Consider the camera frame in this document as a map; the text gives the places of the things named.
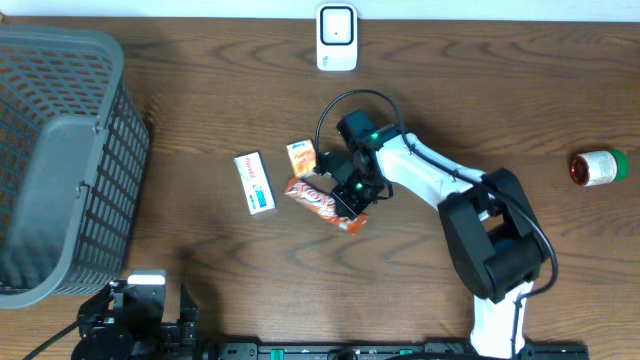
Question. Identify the red chocolate bar wrapper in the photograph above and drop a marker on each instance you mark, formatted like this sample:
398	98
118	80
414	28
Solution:
323	205

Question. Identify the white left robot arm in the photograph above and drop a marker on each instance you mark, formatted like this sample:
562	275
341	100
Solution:
139	354

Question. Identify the white jar green lid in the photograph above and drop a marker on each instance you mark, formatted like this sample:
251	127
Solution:
599	167

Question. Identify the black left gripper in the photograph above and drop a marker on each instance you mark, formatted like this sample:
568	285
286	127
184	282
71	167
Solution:
104	286

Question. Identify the white blue medicine box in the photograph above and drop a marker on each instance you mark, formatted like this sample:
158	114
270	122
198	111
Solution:
256	186

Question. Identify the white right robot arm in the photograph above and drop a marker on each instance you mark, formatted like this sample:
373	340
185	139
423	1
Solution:
492	235

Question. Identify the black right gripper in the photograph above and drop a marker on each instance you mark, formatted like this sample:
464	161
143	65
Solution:
347	204

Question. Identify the orange small carton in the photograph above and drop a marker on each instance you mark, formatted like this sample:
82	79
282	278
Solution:
302	156

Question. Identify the dark grey plastic basket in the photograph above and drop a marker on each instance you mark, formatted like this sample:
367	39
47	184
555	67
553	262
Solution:
74	152

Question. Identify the white barcode scanner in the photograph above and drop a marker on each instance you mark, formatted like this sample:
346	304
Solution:
336	37

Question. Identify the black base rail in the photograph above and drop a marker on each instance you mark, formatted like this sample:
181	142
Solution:
430	350

